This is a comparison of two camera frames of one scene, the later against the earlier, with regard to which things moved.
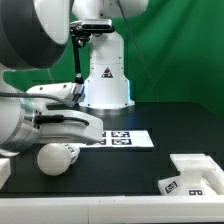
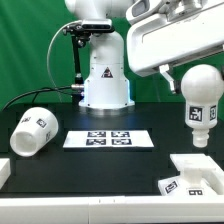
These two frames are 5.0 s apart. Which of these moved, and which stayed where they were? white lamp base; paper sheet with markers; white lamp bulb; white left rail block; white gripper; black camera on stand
Moved: white lamp bulb; white gripper
Stayed: white lamp base; white left rail block; black camera on stand; paper sheet with markers
